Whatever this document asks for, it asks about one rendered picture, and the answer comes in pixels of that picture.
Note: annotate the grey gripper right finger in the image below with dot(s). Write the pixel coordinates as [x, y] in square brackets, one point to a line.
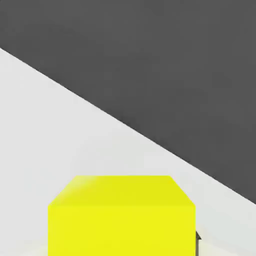
[208, 249]

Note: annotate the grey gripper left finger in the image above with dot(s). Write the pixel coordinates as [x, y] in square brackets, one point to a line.
[40, 251]

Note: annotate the small yellow cube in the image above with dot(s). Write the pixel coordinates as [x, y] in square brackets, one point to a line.
[121, 220]

